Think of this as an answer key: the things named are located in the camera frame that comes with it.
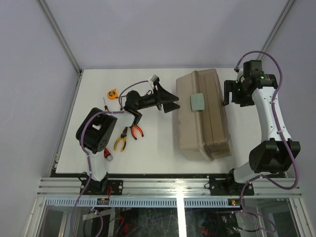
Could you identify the orange long nose pliers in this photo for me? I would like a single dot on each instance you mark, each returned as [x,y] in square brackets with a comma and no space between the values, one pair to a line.
[137,130]

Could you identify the aluminium front rail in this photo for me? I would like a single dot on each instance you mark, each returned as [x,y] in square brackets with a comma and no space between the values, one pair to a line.
[162,188]

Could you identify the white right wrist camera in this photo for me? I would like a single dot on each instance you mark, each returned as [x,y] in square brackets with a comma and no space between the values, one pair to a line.
[240,76]

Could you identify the translucent brown tool box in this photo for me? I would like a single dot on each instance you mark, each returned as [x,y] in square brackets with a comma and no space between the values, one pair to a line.
[202,135]

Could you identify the green tool box latch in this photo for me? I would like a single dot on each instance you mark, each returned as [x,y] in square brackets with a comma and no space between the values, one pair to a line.
[197,102]

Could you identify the orange tape measure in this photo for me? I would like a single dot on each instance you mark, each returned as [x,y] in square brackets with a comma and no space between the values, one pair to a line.
[113,94]

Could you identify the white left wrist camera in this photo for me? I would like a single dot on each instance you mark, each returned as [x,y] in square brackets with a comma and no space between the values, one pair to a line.
[153,80]

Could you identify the small black yellow screwdriver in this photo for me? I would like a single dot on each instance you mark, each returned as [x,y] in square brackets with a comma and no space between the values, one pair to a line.
[105,105]

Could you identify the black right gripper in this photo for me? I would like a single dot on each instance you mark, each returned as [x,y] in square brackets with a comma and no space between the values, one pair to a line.
[229,86]

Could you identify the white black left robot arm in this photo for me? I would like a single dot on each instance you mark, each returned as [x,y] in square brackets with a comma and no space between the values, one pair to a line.
[95,131]

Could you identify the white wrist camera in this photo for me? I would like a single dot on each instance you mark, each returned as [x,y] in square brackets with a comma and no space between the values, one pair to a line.
[240,76]
[153,80]

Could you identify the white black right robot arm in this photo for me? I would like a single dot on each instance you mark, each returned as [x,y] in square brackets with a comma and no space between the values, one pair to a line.
[277,151]

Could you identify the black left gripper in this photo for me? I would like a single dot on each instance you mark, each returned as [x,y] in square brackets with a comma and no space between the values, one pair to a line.
[162,96]

